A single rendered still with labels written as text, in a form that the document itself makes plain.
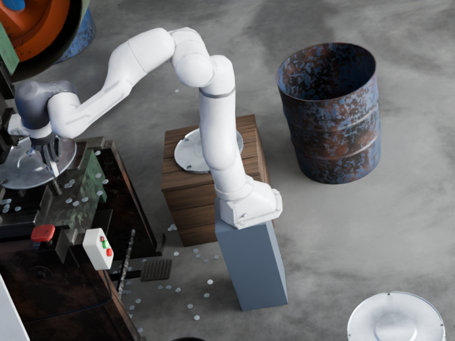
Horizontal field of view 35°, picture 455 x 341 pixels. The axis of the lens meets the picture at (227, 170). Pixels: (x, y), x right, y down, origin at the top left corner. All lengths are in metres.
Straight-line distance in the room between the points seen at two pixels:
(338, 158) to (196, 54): 1.21
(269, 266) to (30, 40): 1.17
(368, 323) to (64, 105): 1.14
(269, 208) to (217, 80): 0.55
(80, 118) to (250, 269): 0.92
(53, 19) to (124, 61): 0.59
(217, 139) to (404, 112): 1.51
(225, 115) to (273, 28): 2.20
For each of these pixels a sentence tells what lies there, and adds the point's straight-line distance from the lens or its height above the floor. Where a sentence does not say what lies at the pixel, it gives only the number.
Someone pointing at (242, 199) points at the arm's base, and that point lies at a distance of 2.45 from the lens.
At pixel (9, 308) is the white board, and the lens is 2.67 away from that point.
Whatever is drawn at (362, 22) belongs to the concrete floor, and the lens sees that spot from 4.26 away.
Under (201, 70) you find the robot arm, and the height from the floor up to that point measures 1.12.
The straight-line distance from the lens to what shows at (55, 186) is 2.56.
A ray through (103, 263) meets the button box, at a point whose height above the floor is 0.53.
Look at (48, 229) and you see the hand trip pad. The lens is 2.30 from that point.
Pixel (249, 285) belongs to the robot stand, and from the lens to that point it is 2.72.
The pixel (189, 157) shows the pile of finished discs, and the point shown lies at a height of 0.36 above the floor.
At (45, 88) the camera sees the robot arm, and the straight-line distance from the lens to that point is 2.13.
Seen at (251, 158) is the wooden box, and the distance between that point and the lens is 2.90.
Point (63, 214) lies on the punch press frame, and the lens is 2.51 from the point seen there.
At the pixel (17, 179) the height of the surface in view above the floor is 0.78.
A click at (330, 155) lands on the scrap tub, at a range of 3.10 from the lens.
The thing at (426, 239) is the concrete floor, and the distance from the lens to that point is 2.96.
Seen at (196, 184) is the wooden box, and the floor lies 0.34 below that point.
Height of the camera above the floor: 2.21
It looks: 40 degrees down
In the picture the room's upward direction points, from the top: 17 degrees counter-clockwise
